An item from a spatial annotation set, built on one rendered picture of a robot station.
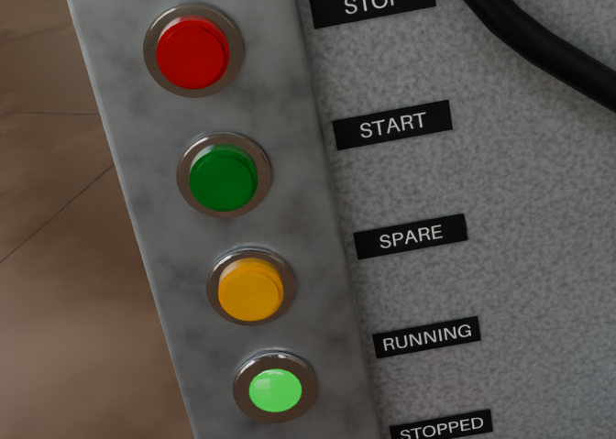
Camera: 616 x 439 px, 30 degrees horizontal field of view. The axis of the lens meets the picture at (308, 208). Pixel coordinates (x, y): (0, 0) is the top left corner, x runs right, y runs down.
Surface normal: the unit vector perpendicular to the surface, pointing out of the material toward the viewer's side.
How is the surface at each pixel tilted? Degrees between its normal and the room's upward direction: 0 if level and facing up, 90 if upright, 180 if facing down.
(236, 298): 90
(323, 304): 90
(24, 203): 0
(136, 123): 90
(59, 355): 0
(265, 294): 90
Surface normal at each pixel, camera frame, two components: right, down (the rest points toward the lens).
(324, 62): 0.04, 0.47
